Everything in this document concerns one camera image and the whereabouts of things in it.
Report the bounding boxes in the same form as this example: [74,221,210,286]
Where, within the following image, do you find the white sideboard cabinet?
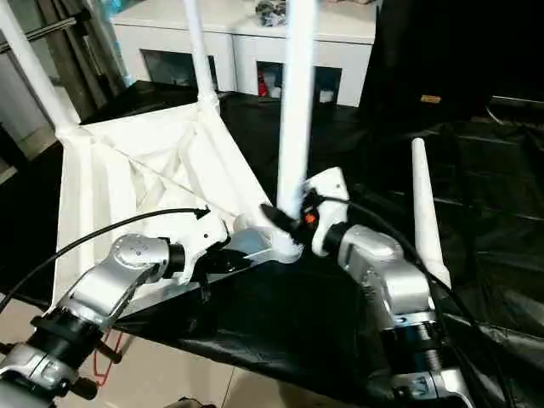
[110,0,378,108]

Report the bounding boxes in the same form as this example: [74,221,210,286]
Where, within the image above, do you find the grey metal pole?
[0,10,93,54]

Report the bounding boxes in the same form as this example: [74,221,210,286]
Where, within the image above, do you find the grey brown curtain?
[36,0,128,110]

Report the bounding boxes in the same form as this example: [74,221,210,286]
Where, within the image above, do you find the white plastic table leg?
[410,138,452,291]
[0,0,82,145]
[182,0,223,108]
[274,0,319,264]

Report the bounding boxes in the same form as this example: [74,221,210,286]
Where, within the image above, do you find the clear bag of dark items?
[254,0,287,27]

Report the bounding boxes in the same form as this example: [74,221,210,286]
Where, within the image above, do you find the red floor cable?
[92,330,125,388]

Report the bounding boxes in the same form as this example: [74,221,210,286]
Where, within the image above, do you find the white plastic table top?
[50,95,308,320]

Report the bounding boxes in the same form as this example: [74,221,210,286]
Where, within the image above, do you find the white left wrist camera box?
[177,206,234,287]

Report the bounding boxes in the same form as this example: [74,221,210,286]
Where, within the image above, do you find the grey flat bar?
[490,95,544,112]

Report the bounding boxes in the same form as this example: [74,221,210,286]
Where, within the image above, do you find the black plastic mat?
[0,79,544,408]

